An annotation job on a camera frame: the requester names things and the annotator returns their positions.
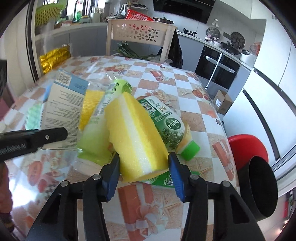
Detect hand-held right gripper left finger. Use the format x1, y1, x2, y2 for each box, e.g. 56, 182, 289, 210
25, 153, 121, 241

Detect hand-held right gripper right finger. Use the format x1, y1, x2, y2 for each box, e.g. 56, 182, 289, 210
168, 152, 264, 241

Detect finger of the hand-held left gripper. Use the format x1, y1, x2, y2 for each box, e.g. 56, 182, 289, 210
30, 127, 68, 149

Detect blue and white carton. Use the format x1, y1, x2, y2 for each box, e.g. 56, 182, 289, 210
40, 68, 89, 151

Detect green label bottle green cap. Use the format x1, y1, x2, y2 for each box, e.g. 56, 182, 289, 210
138, 97, 201, 161

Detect yellow and white sponge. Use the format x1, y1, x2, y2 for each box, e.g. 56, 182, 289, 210
105, 93, 170, 183

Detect clear plastic bag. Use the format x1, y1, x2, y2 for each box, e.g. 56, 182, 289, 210
57, 67, 133, 167

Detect black trash bin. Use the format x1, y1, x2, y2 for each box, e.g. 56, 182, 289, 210
238, 156, 278, 220

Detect person's left forearm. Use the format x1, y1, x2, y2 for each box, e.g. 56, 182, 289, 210
0, 161, 14, 232

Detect green foam net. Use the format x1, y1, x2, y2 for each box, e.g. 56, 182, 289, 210
24, 103, 45, 130

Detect red round plastic stool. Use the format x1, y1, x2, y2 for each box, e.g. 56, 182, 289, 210
228, 134, 269, 172

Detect gold foil bag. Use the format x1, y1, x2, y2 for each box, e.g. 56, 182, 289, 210
39, 45, 71, 75

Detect cardboard box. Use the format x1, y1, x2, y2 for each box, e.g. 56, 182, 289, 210
213, 89, 234, 115

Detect white mop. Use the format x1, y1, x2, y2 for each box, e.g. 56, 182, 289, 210
205, 53, 223, 90

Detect green onions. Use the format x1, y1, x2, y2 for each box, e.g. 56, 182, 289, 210
113, 43, 160, 60

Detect white refrigerator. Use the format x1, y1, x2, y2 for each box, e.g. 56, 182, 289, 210
222, 14, 296, 167

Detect green plastic basket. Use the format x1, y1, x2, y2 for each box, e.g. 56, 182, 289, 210
35, 2, 66, 26

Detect black cloth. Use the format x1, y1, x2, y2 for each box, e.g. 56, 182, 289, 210
168, 30, 184, 69

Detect kitchen faucet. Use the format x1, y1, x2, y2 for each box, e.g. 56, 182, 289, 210
72, 0, 88, 23

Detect beige perforated chair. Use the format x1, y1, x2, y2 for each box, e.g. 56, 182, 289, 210
106, 19, 176, 63

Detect white rice cooker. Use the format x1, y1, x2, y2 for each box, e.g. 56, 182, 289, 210
240, 50, 259, 67

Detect black wok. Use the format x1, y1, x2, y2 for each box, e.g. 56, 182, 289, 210
221, 42, 241, 55

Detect gas stove burner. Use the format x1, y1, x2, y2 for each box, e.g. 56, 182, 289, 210
183, 28, 200, 37

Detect round patterned lid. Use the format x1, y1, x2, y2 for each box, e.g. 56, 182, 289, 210
206, 27, 221, 41

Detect red plastic basket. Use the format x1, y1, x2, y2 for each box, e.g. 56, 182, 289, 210
125, 9, 154, 22

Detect round moulded baking pan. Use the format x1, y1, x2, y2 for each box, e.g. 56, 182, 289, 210
230, 32, 246, 48

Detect steamer pot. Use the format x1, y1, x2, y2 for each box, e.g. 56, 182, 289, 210
153, 17, 174, 24

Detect black range hood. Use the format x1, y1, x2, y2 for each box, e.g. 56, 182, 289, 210
153, 0, 214, 24

